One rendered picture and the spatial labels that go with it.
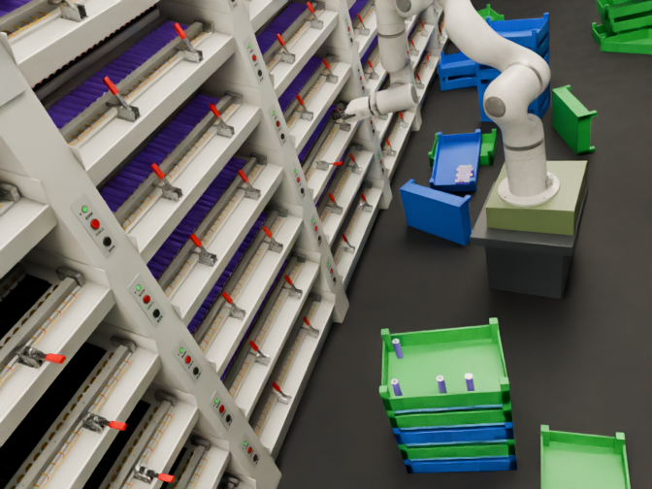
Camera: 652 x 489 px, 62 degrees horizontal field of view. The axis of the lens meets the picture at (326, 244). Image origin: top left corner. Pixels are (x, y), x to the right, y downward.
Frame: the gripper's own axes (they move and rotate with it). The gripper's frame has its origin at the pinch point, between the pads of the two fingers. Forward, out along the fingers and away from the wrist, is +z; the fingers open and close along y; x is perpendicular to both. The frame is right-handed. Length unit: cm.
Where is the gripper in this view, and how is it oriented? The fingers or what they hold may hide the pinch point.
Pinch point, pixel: (337, 114)
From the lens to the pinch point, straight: 213.0
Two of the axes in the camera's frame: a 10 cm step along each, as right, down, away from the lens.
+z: -8.6, 0.9, 5.1
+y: 3.2, -6.7, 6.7
